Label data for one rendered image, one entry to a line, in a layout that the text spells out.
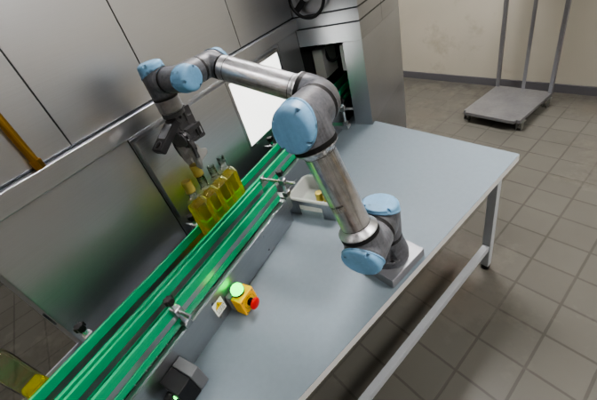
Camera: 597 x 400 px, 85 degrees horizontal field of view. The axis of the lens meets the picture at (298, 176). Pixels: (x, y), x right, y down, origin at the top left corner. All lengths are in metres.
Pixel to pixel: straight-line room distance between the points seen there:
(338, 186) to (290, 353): 0.53
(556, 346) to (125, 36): 2.12
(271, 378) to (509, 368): 1.16
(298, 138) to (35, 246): 0.77
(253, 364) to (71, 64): 1.00
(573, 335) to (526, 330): 0.18
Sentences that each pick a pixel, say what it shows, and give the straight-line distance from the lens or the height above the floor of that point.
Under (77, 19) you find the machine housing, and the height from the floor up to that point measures 1.68.
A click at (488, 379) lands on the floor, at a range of 1.85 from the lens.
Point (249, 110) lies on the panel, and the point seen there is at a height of 1.15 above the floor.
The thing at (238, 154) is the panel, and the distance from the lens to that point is 1.49.
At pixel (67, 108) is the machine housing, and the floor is 1.49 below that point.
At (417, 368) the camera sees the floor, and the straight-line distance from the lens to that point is 1.84.
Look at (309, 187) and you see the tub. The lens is 1.53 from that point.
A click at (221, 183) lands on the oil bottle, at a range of 1.22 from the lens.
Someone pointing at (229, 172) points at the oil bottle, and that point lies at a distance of 1.25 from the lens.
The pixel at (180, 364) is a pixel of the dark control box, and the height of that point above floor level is 0.84.
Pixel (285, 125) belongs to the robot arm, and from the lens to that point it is 0.74.
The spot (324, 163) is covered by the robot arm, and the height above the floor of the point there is 1.26.
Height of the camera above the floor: 1.68
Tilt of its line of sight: 34 degrees down
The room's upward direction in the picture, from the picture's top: 17 degrees counter-clockwise
